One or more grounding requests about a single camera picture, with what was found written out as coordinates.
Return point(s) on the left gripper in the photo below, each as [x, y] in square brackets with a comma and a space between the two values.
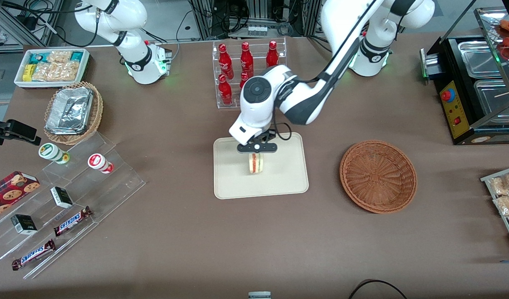
[265, 136]

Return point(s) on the round layered sandwich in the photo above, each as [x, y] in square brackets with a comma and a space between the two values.
[256, 165]

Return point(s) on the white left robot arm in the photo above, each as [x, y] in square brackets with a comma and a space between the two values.
[304, 104]

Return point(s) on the beige plastic tray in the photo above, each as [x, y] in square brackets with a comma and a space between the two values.
[287, 178]

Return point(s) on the light wicker basket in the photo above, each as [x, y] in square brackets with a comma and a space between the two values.
[72, 139]

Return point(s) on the brown round wicker basket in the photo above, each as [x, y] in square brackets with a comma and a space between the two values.
[379, 176]

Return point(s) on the tray of packaged snacks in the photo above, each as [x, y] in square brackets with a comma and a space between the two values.
[487, 179]

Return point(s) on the green sunflower yogurt cup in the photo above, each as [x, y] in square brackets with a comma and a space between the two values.
[51, 151]

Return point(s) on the silver foil packet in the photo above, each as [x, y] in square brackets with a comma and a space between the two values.
[69, 110]

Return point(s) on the white plastic snack bin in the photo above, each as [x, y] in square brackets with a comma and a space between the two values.
[51, 84]

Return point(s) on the yellow snack packet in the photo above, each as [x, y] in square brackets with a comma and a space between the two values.
[28, 72]

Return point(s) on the red tartan cookie box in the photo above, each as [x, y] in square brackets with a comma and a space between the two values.
[9, 189]

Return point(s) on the clear bag of crackers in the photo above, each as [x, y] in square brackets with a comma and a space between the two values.
[507, 205]
[503, 183]
[55, 71]
[59, 56]

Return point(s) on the teal snack packet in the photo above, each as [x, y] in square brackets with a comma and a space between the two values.
[37, 57]
[76, 56]

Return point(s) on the red cola bottle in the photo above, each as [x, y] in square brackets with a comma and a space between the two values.
[225, 62]
[246, 60]
[243, 81]
[272, 54]
[225, 89]

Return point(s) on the small black carton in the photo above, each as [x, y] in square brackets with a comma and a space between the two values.
[62, 197]
[24, 224]

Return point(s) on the red strawberry yogurt cup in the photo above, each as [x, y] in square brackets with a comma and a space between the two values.
[97, 161]

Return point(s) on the clear acrylic bottle rack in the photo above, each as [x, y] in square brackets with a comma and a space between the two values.
[258, 58]

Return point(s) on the Snickers chocolate bar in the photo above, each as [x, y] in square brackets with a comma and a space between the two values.
[32, 254]
[72, 221]

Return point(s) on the clear acrylic stepped display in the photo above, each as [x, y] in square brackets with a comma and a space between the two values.
[113, 182]

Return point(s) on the white power strip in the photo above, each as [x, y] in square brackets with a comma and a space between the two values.
[257, 30]

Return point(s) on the grey device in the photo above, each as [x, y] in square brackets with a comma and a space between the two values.
[259, 295]

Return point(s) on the red emergency stop button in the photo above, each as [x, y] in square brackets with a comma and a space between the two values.
[447, 95]

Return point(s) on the black food warmer machine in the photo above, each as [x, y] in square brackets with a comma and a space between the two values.
[462, 120]

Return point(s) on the steel food pan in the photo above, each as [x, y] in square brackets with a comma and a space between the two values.
[493, 97]
[478, 58]

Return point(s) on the aluminium frame rack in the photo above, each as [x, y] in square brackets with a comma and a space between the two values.
[13, 16]

